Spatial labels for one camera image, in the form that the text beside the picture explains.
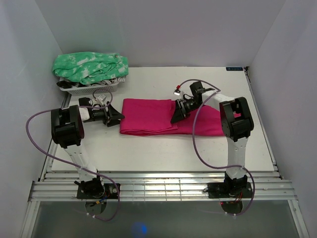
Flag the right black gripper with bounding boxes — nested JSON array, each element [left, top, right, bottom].
[[170, 99, 203, 123]]

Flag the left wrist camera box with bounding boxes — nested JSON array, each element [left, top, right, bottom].
[[95, 94, 106, 107]]

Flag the aluminium front rail frame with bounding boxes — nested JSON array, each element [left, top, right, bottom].
[[19, 95, 310, 238]]

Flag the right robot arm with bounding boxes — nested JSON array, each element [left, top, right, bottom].
[[170, 79, 254, 198]]

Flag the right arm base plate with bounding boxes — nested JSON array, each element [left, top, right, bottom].
[[203, 182, 253, 199]]

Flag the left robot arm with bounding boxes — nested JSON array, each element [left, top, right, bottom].
[[51, 95, 125, 199]]

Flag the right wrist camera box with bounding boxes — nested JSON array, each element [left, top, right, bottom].
[[173, 85, 184, 100]]

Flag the green white patterned garment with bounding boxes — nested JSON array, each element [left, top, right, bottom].
[[52, 52, 129, 85]]

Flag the pink trousers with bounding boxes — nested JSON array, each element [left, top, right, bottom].
[[119, 98, 242, 137]]

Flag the black white clothes in basket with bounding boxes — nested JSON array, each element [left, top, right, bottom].
[[56, 76, 126, 89]]

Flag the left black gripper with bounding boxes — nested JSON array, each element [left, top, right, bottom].
[[84, 101, 125, 127]]

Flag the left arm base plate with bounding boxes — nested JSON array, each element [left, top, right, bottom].
[[76, 183, 121, 199]]

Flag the blue table label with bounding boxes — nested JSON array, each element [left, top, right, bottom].
[[226, 67, 244, 71]]

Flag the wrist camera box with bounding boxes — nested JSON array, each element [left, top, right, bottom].
[[173, 85, 184, 100], [95, 94, 106, 107]]

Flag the white plastic basket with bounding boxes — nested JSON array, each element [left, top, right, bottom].
[[57, 80, 120, 96]]

